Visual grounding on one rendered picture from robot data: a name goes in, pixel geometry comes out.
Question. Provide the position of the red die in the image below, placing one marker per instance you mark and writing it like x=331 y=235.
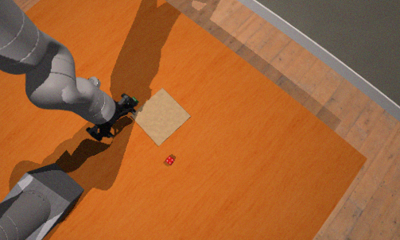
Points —
x=170 y=160

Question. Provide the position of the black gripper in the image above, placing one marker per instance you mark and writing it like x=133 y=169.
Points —
x=122 y=106

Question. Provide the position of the tan square mat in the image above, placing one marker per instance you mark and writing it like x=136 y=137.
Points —
x=160 y=116

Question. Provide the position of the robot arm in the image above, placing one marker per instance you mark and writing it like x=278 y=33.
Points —
x=52 y=86

